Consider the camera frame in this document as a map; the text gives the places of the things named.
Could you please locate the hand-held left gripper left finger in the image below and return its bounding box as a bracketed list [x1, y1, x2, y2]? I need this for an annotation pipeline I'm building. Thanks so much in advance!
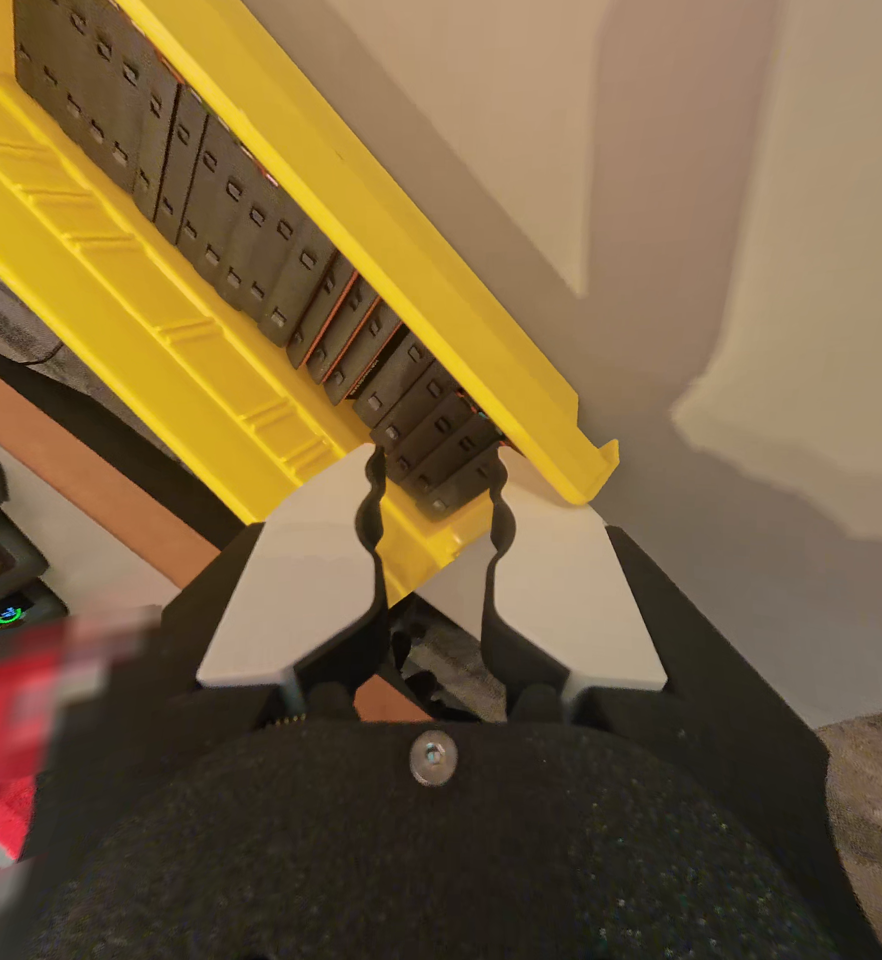
[195, 442, 391, 721]

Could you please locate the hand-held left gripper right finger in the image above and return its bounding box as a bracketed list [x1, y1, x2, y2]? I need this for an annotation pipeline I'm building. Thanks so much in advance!
[480, 444, 669, 721]

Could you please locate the yellow plastic bin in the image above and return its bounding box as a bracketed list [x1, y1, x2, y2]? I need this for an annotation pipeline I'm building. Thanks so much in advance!
[0, 0, 622, 595]

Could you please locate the row of black batteries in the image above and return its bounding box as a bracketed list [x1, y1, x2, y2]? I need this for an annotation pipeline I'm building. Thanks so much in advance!
[13, 0, 518, 524]

